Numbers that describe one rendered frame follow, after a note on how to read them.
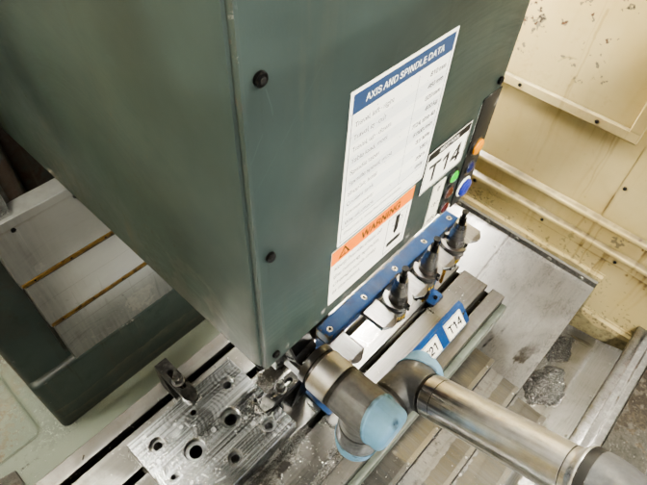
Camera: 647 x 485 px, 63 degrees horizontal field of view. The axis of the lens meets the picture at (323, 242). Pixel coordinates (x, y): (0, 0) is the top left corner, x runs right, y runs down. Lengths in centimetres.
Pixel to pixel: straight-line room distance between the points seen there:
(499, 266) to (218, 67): 156
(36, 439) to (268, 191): 146
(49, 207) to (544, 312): 140
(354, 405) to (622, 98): 102
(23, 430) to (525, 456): 145
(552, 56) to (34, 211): 124
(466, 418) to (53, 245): 87
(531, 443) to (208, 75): 66
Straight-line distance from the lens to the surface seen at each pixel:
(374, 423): 80
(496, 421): 86
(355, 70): 44
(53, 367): 157
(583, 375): 190
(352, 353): 108
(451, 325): 148
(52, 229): 120
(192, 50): 37
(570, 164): 164
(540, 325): 179
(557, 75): 154
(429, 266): 118
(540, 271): 184
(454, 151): 73
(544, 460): 82
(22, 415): 190
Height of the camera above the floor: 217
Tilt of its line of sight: 50 degrees down
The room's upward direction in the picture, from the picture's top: 4 degrees clockwise
